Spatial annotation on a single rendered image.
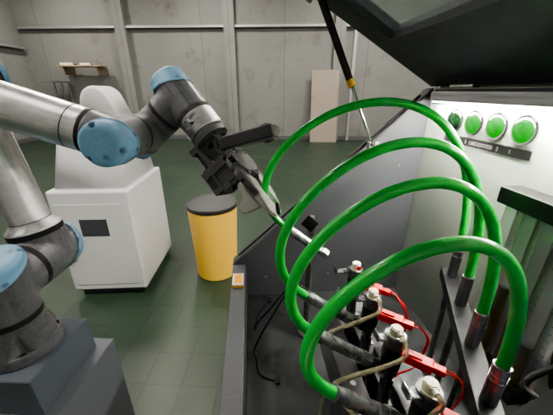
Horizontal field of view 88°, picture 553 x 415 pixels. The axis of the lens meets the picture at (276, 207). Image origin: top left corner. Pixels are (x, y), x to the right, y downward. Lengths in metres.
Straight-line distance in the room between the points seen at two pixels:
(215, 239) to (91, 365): 1.46
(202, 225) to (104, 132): 1.74
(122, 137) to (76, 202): 1.81
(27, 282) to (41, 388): 0.23
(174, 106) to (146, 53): 9.75
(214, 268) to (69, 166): 1.22
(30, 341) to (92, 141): 0.49
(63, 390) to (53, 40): 11.23
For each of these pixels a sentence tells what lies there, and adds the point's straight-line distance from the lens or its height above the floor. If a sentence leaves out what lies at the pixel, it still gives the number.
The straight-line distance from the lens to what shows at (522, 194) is 0.61.
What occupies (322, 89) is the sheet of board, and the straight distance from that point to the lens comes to 9.19.
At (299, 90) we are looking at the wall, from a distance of 9.41.
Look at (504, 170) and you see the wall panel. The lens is 0.69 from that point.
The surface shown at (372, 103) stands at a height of 1.42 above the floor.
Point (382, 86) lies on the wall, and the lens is 9.82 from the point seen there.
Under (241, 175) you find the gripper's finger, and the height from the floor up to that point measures 1.30.
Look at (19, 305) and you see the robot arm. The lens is 0.82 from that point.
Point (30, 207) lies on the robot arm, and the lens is 0.87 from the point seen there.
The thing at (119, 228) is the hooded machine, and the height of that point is 0.57.
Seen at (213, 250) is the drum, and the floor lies 0.30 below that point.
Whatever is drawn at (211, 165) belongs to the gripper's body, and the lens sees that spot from 0.56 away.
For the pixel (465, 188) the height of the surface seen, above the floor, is 1.34.
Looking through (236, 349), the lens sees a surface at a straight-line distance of 0.66.
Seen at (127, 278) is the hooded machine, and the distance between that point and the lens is 2.46.
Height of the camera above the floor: 1.44
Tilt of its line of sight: 22 degrees down
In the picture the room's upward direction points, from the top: straight up
